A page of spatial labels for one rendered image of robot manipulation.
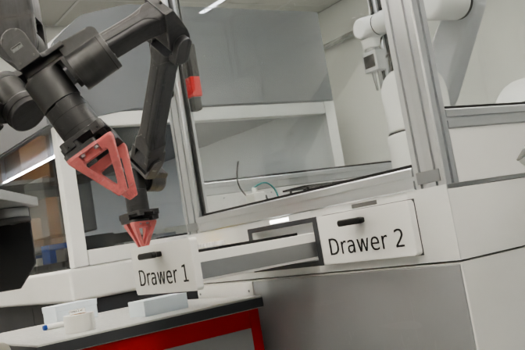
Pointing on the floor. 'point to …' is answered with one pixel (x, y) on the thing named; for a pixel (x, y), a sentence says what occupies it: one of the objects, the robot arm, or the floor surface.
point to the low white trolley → (158, 330)
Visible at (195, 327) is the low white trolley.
